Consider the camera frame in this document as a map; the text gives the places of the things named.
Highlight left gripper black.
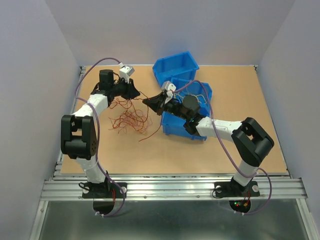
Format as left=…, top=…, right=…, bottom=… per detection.
left=110, top=76, right=140, bottom=101

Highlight blue bin rear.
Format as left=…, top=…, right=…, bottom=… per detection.
left=152, top=51, right=200, bottom=87

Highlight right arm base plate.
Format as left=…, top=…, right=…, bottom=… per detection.
left=211, top=180, right=261, bottom=214

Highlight red wires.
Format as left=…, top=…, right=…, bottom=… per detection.
left=107, top=91, right=162, bottom=143

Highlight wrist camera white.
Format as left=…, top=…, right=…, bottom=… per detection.
left=161, top=81, right=176, bottom=100
left=119, top=65, right=135, bottom=84

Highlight blue bin double front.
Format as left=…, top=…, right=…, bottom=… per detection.
left=161, top=82, right=210, bottom=141

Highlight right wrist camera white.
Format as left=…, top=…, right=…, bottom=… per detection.
left=161, top=81, right=176, bottom=100

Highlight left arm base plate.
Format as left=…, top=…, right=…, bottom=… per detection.
left=78, top=181, right=128, bottom=218

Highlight yellow wire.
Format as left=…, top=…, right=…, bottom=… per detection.
left=173, top=91, right=210, bottom=106

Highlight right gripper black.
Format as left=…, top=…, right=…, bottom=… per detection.
left=141, top=92, right=190, bottom=121

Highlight aluminium rail frame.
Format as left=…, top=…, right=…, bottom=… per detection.
left=28, top=65, right=320, bottom=240

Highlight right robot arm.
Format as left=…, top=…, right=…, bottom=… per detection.
left=142, top=92, right=275, bottom=198

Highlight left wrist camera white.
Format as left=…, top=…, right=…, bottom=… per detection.
left=119, top=65, right=135, bottom=84

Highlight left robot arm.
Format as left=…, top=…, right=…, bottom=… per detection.
left=60, top=65, right=140, bottom=199

